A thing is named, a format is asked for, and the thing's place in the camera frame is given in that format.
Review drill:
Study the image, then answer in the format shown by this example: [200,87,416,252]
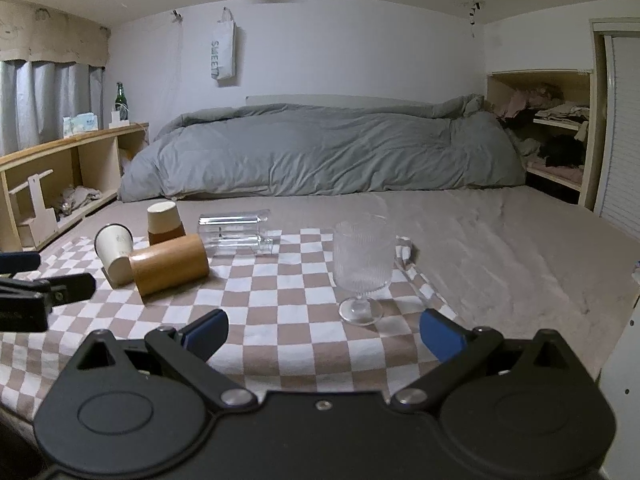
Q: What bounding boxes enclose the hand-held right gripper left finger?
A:
[62,309,258,411]

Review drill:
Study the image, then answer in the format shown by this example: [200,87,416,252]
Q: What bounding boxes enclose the grey curtain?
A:
[0,59,106,157]

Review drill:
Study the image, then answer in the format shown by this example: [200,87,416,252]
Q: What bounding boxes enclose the white slatted door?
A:
[589,18,640,247]

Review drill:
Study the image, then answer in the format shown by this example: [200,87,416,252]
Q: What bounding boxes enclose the low wooden shelf unit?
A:
[0,122,151,254]

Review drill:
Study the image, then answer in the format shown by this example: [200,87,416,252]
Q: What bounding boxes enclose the clear square glass cup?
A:
[197,209,275,257]

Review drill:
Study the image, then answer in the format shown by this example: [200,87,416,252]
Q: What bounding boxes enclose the wooden closet shelves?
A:
[485,70,597,207]

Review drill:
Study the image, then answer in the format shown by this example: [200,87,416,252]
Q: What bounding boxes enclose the grey duvet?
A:
[117,94,527,202]

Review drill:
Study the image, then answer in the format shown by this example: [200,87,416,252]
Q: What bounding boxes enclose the dark clothes pile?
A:
[539,135,586,169]

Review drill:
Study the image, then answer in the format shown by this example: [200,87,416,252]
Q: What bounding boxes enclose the beige curtain valance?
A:
[0,0,111,67]

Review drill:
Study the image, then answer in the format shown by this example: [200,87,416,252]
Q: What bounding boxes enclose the brown paper cup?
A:
[146,200,187,247]

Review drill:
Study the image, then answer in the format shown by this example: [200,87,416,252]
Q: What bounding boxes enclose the wooden cup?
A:
[129,233,210,297]

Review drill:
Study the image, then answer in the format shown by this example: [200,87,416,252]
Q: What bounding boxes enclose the white paper cup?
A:
[94,223,135,289]

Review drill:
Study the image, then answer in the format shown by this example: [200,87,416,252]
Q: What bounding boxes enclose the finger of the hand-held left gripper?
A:
[0,273,97,307]
[0,252,42,274]

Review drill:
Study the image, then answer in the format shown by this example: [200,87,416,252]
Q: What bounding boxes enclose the wooden rack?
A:
[9,169,60,251]

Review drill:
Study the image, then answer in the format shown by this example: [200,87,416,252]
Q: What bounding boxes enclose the crumpled grey cloth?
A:
[57,185,104,219]

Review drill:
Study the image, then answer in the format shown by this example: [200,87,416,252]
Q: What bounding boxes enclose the white cabinet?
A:
[596,280,640,480]

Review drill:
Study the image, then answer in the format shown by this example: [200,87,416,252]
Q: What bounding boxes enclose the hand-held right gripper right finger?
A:
[390,309,577,411]

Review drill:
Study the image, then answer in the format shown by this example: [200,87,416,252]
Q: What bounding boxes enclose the white tote bag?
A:
[207,7,237,84]

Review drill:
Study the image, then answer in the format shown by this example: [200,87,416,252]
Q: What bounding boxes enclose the folded pink cloth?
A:
[526,156,584,182]

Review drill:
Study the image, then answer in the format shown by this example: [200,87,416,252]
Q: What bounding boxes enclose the folded beige clothes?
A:
[532,102,591,124]

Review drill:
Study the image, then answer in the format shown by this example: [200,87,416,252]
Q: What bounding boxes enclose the pink clothes pile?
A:
[492,84,567,120]

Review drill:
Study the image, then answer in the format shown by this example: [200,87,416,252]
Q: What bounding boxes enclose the ribbed stemmed glass cup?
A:
[332,213,401,325]

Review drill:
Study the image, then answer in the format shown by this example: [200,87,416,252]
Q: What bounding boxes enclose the brown white checkered cloth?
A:
[0,227,462,411]

